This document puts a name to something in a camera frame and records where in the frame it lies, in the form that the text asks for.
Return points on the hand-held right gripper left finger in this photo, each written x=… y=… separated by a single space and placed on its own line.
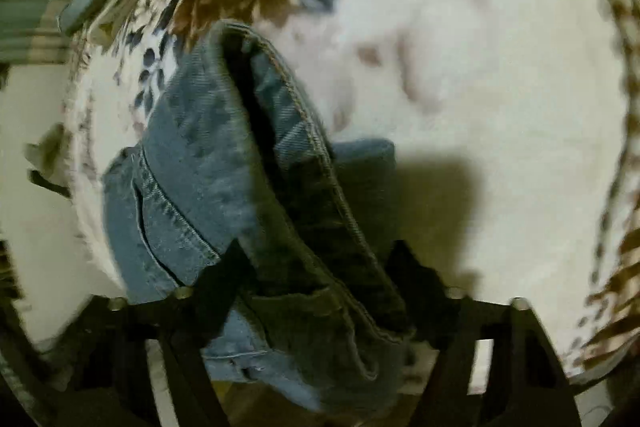
x=220 y=272

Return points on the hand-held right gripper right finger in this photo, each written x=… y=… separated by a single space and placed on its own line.
x=415 y=277

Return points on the black garment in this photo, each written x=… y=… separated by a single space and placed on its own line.
x=50 y=187

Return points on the floral blanket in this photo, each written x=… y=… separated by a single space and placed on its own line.
x=475 y=82

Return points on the grey garment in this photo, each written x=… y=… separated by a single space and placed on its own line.
x=50 y=152

